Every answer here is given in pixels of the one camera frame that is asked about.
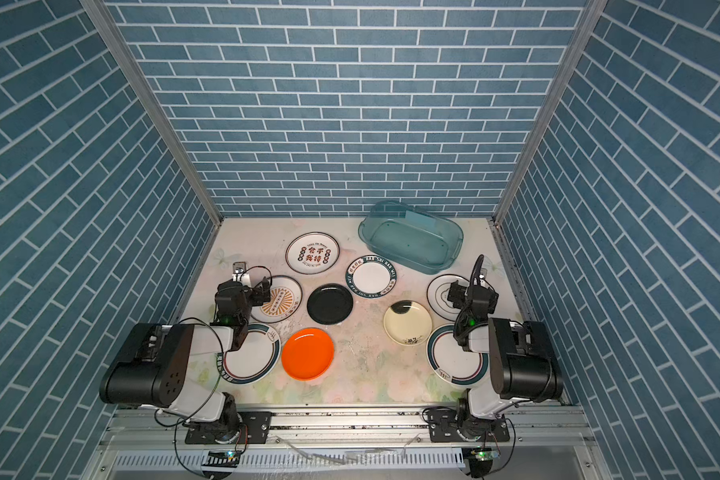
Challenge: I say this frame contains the green red rim plate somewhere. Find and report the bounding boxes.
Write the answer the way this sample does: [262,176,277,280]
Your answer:
[427,324,489,387]
[216,324,281,385]

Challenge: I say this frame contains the white plate red characters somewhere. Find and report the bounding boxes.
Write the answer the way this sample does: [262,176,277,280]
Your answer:
[285,232,341,275]

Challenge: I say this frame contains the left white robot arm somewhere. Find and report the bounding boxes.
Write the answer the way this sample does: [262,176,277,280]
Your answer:
[99,277,271,444]

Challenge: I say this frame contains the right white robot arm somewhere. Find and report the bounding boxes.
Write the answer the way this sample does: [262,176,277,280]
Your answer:
[447,279,564,437]

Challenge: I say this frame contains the translucent teal plastic bin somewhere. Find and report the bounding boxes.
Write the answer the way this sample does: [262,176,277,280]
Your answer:
[358,200,464,275]

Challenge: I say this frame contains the white plate quatrefoil line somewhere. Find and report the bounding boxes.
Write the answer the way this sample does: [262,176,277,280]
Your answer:
[427,274,468,322]

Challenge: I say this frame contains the white plate orange sunburst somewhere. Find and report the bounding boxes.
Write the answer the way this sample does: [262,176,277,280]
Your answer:
[252,275,303,324]

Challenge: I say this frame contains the cream plate black flower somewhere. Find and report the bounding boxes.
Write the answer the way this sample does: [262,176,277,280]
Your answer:
[382,300,433,346]

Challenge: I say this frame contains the orange round plate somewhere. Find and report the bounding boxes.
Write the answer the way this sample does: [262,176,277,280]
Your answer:
[281,328,335,381]

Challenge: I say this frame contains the black round plate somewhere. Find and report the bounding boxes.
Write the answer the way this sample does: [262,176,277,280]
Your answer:
[307,283,354,325]

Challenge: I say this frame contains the green rim HAO SHI plate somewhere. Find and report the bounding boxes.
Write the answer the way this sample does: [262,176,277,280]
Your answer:
[345,255,398,299]

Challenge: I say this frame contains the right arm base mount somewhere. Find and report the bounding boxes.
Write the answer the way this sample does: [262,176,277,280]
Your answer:
[421,406,510,443]

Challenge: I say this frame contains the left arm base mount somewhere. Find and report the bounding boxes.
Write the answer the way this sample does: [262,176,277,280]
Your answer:
[185,411,273,446]

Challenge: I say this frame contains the aluminium front rail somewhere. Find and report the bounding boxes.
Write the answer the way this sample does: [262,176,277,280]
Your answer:
[84,402,609,479]

